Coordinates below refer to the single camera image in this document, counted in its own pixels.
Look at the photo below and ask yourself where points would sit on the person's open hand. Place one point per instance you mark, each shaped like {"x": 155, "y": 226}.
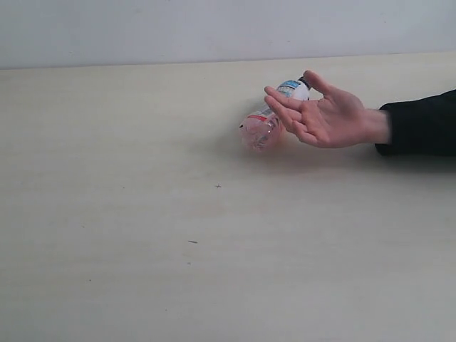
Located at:
{"x": 337, "y": 120}

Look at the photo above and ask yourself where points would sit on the pink peach drink bottle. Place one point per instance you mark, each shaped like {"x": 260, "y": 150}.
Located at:
{"x": 262, "y": 129}

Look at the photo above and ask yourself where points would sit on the black sleeved forearm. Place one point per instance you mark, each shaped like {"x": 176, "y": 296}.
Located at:
{"x": 421, "y": 127}

